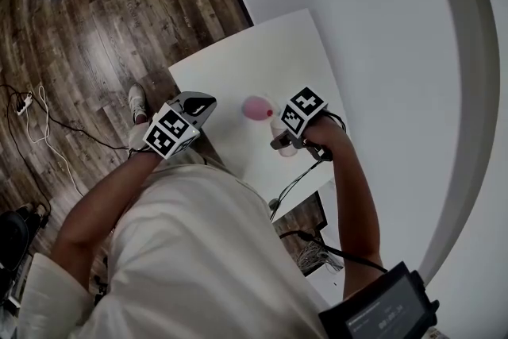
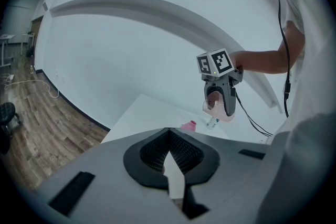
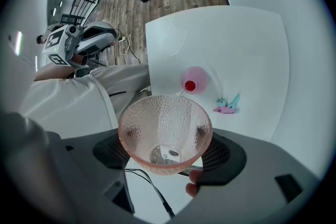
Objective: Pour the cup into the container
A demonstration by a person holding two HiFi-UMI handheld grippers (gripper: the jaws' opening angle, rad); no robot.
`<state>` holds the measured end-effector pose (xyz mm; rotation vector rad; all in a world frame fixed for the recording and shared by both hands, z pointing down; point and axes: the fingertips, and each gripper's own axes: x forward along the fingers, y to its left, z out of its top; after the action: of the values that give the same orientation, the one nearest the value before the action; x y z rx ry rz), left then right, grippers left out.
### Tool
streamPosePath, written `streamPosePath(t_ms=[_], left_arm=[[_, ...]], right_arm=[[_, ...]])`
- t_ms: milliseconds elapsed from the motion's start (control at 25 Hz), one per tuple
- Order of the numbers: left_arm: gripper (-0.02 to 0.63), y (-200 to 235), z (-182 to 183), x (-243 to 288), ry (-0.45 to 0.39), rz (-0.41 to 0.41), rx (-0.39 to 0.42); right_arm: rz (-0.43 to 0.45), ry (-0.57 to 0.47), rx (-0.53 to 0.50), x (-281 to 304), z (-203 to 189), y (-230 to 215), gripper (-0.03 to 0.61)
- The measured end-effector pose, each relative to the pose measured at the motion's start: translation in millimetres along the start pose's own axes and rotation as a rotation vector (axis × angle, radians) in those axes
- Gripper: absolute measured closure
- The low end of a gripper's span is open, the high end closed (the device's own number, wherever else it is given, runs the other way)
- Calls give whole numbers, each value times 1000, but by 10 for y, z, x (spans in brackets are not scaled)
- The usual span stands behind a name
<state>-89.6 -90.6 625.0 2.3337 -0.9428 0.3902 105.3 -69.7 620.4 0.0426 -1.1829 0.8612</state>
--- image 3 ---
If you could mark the white power strip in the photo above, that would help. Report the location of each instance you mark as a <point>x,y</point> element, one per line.
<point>122,38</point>

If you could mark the person's right hand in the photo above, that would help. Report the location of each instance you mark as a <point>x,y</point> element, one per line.
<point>193,177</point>

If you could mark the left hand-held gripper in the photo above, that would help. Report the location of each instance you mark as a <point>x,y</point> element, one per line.
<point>56,44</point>

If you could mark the pink plastic cup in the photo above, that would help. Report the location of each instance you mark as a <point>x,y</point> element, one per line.
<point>131,133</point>

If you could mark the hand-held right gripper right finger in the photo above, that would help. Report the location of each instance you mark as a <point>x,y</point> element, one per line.
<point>257,165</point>

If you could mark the person's beige trousers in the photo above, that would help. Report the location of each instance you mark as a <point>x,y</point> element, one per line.
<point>126,76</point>

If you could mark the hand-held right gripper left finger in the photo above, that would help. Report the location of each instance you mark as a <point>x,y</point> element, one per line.
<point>86,162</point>

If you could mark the person's left forearm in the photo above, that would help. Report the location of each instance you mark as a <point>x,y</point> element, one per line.
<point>50,73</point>

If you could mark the person's beige shirt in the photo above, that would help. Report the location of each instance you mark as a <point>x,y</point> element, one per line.
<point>65,107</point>

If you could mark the pink vase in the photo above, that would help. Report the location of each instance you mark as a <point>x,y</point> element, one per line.
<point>197,76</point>

